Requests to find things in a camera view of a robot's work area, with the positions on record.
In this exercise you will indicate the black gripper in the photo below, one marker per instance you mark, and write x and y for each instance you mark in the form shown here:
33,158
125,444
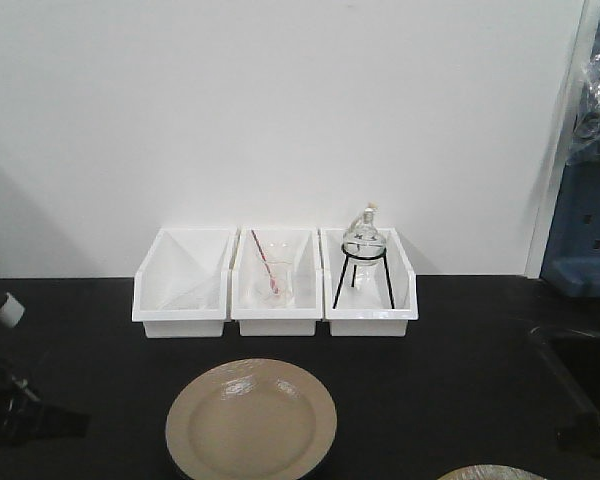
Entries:
25,417

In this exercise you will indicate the beige round plate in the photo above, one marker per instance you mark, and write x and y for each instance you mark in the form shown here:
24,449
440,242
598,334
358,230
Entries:
490,472
251,419

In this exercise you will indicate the left white storage bin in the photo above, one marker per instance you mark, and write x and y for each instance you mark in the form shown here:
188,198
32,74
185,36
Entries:
181,287

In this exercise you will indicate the white storage bin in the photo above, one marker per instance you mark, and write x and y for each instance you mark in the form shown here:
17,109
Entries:
368,301
301,247
181,287

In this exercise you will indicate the red glass stirring rod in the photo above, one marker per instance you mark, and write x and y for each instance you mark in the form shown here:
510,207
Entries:
272,281

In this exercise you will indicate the clear glass beaker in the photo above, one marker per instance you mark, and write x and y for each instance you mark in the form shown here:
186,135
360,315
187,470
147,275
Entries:
282,270

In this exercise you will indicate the middle white storage bin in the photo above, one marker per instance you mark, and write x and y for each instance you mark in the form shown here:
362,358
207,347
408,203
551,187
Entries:
301,247

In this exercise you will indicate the right white storage bin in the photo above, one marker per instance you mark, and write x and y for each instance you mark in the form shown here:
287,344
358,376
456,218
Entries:
368,301

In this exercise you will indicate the glass flask with stopper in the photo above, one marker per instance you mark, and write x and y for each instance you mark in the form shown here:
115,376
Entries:
362,240

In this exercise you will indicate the black lab sink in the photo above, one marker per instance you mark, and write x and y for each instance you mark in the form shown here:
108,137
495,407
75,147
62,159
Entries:
574,358

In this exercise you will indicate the blue pegboard drying rack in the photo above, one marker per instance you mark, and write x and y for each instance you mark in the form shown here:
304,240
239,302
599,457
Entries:
571,261

